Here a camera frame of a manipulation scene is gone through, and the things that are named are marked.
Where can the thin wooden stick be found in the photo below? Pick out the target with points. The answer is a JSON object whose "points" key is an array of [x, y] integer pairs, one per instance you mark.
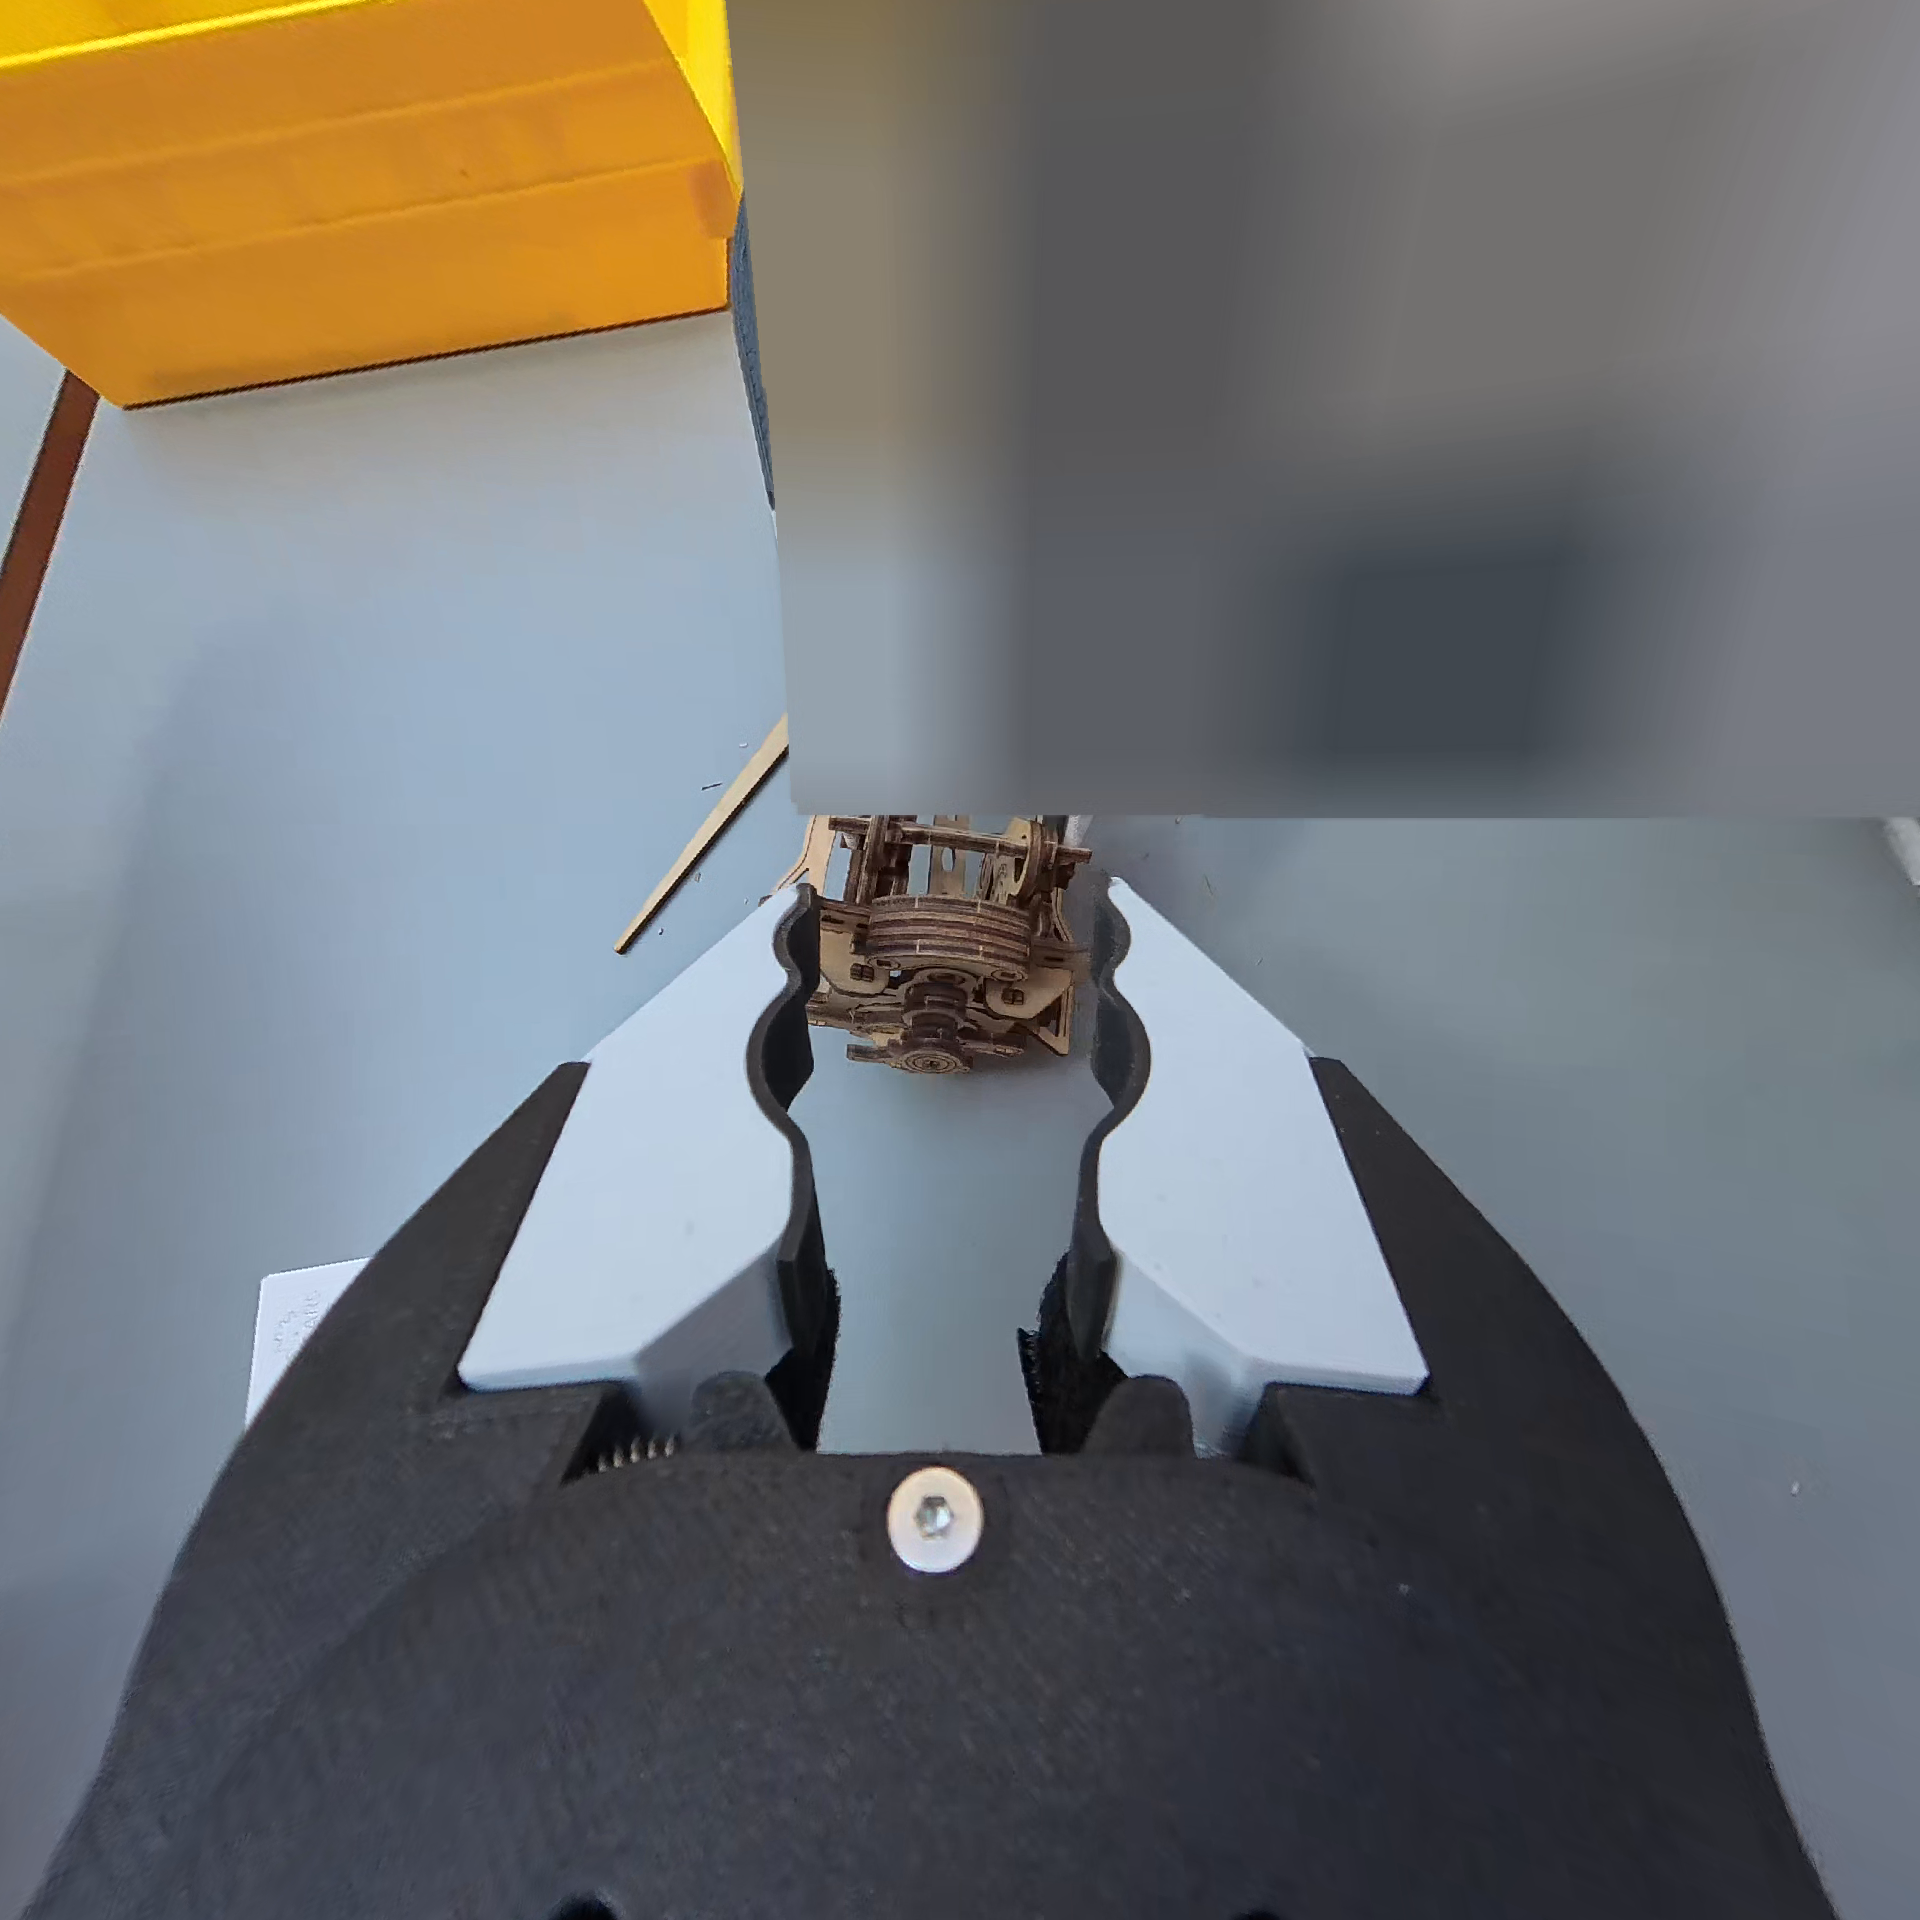
{"points": [[739, 794]]}

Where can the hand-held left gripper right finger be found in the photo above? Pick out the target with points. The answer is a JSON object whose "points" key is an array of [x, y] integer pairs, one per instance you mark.
{"points": [[1244, 1214]]}

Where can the yellow plastic bin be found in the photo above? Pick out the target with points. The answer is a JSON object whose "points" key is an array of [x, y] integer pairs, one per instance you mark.
{"points": [[375, 195]]}

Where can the wooden mechanical model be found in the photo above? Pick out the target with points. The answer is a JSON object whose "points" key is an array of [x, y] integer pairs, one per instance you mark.
{"points": [[939, 939]]}

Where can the grey desk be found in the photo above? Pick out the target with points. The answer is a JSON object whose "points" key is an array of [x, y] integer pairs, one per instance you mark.
{"points": [[375, 674]]}

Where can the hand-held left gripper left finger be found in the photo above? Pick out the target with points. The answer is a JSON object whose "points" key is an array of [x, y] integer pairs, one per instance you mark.
{"points": [[630, 1214]]}

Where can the assembly instruction booklet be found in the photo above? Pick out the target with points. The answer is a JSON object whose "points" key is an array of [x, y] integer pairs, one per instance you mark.
{"points": [[293, 1334]]}

